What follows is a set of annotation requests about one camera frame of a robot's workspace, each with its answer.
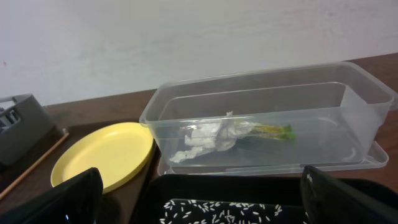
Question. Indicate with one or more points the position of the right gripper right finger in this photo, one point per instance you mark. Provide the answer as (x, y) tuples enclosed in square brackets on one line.
[(327, 199)]

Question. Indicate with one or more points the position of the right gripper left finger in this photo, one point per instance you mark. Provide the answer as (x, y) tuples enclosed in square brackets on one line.
[(73, 201)]

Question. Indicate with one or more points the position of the wooden chopstick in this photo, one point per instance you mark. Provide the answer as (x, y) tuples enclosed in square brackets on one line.
[(15, 183)]

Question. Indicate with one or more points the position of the green snack wrapper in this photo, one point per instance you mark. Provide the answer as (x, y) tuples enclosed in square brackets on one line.
[(266, 131)]

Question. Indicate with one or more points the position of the rice grains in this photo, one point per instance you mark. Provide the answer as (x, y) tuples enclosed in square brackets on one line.
[(215, 212)]

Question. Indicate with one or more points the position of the white tissue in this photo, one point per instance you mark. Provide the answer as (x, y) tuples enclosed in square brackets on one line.
[(205, 138)]

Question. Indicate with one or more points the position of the grey dishwasher rack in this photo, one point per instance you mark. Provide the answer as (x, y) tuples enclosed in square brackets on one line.
[(23, 123)]

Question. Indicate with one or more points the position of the black waste tray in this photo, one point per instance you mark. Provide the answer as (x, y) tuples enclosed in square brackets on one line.
[(266, 190)]

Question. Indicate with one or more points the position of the yellow plate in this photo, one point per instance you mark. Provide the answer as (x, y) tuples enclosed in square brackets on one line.
[(119, 151)]

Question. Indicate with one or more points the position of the clear plastic bin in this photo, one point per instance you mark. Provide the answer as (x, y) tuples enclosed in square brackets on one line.
[(334, 109)]

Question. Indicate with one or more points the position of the clear plastic bin lid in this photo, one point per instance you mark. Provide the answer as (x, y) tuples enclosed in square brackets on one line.
[(376, 158)]

